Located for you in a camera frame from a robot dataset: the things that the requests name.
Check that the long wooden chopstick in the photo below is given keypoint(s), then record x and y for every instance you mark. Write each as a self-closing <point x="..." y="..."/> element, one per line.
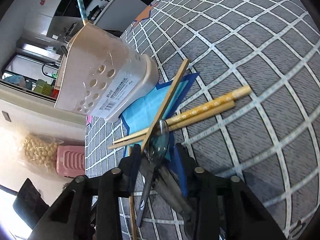
<point x="133" y="218"/>

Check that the blue patterned chopstick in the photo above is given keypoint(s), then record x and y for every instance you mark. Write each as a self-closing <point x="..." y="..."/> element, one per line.
<point x="82" y="11"/>

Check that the black plastic spoon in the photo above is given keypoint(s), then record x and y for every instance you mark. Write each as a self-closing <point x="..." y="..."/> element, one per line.
<point x="167" y="187"/>

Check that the black pot on stove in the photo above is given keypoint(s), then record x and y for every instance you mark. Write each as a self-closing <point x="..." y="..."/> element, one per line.
<point x="94" y="13"/>

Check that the beige plastic utensil holder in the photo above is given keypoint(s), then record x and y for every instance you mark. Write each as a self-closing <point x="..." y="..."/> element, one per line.
<point x="102" y="75"/>

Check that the gold patterned chopstick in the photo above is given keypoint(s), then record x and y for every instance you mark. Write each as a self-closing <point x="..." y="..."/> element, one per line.
<point x="190" y="121"/>
<point x="200" y="109"/>

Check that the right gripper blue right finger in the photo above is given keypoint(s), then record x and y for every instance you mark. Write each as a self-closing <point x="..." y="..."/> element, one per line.
<point x="222" y="208"/>

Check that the clear grey plastic spoon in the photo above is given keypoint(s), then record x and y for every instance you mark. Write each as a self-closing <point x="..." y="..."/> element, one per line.
<point x="157" y="148"/>

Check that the grey checked tablecloth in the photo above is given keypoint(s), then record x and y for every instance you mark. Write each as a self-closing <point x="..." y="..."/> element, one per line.
<point x="264" y="56"/>

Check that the bag of beige balls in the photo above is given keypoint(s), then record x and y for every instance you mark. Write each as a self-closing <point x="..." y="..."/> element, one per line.
<point x="41" y="151"/>

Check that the pink plastic stool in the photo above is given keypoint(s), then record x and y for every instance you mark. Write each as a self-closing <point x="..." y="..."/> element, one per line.
<point x="70" y="161"/>

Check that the plain wooden chopstick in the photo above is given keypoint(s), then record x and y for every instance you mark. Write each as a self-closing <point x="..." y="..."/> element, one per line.
<point x="165" y="102"/>

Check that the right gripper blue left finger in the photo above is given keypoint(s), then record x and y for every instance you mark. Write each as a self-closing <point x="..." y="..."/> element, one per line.
<point x="88" y="208"/>

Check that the black kitchen faucet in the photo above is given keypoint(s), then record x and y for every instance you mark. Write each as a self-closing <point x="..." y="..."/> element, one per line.
<point x="50" y="65"/>

